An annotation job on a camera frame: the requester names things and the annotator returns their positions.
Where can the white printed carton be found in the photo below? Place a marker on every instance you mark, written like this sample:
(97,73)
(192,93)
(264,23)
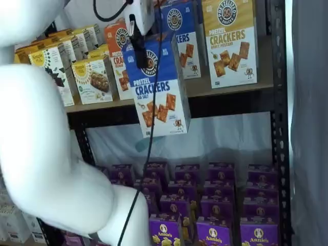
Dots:
(11,229)
(32,226)

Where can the purple Annie's box orange label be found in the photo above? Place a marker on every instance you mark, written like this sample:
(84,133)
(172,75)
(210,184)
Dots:
(147,185)
(152,202)
(155,170)

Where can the orange pretzel crackers box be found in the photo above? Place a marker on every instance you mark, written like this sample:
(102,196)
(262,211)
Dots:
(115,51)

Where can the purple Annie's snack box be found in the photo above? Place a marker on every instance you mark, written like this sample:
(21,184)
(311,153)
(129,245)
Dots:
(121,171)
(74,239)
(120,183)

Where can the Simple Mills bars box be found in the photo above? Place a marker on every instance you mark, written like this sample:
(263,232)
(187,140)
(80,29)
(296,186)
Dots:
(98,52)
(89,82)

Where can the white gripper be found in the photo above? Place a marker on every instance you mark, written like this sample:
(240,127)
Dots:
(143,15)

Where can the white plastic curtain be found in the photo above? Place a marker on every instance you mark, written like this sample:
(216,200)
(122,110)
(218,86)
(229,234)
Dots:
(310,128)

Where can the purple Annie's box teal label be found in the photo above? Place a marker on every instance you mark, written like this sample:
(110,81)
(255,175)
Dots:
(258,237)
(261,188)
(261,208)
(262,171)

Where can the purple Annie's box brown label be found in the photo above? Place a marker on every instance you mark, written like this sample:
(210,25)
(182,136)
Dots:
(221,171)
(216,207)
(219,188)
(214,237)

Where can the translucent white backing sheet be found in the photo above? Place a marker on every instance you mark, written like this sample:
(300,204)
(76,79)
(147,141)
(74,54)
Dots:
(205,138)

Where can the yellow Simple Mills box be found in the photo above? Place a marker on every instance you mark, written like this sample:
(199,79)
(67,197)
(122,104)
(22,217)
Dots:
(21,56)
(60,33)
(39,45)

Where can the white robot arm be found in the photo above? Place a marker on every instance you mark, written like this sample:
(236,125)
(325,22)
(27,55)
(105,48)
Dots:
(38,128)

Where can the yellow pretzel crackers box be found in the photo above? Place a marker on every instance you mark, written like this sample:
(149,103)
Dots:
(230,51)

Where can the blue white pretzel crackers box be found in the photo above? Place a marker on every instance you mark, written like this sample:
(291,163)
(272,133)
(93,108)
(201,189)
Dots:
(169,84)
(189,46)

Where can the purple Annie's box yellow label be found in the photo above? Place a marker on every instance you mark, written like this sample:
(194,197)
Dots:
(182,188)
(187,172)
(174,205)
(165,235)

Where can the Simple Mills dark chocolate box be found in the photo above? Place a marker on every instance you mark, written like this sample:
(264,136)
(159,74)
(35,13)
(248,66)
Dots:
(48,66)
(87,38)
(71,48)

